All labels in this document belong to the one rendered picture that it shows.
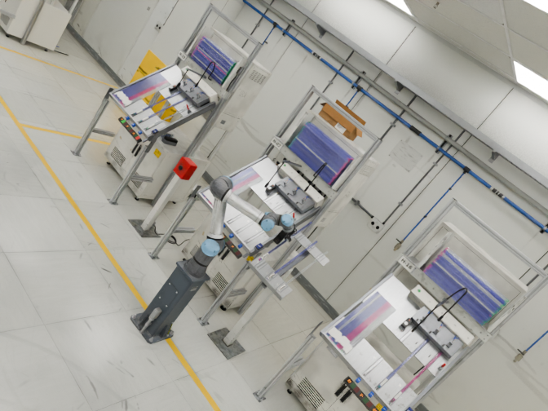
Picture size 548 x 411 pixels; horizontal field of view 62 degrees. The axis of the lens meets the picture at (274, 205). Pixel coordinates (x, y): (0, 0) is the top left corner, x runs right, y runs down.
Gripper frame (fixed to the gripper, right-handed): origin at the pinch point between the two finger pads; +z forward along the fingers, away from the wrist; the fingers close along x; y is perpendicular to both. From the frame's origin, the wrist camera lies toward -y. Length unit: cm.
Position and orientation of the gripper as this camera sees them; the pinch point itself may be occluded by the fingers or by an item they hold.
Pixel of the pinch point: (286, 240)
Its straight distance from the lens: 324.0
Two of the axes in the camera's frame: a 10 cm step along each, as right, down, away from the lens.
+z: 0.5, 4.3, 9.0
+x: -6.6, -6.6, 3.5
